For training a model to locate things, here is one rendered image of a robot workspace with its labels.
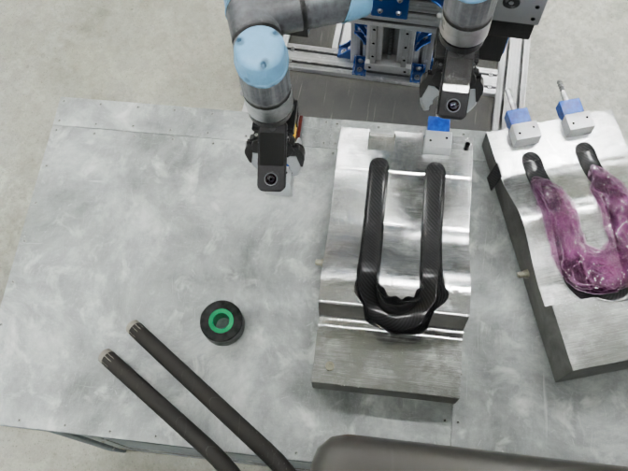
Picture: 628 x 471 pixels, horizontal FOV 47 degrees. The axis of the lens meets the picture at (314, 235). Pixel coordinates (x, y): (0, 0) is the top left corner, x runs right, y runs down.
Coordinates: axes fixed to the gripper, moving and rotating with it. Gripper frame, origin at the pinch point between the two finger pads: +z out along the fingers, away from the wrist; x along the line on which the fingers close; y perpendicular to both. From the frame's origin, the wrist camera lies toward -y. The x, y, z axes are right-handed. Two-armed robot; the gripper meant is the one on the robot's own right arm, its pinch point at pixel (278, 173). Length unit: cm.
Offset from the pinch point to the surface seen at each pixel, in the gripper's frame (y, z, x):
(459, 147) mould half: 11.8, 6.0, -33.3
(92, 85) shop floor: 75, 95, 84
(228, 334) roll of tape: -28.2, 11.4, 6.6
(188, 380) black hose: -38.0, 8.0, 11.7
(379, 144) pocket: 12.5, 8.7, -18.0
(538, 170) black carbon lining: 10, 10, -49
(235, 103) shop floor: 72, 95, 33
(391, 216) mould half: -3.7, 6.6, -21.3
